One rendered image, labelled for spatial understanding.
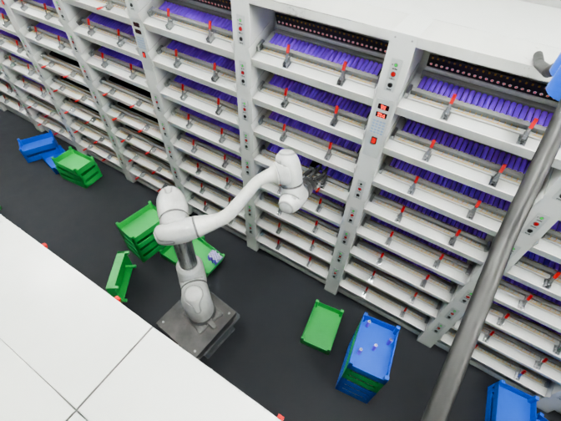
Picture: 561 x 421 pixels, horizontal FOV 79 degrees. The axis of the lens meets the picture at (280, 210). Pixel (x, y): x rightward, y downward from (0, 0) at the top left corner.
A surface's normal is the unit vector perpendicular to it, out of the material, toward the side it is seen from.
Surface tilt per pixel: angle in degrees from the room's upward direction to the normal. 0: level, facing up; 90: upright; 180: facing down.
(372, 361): 0
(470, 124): 20
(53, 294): 0
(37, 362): 0
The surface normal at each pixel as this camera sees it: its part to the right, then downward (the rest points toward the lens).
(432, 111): -0.15, -0.41
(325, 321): 0.04, -0.66
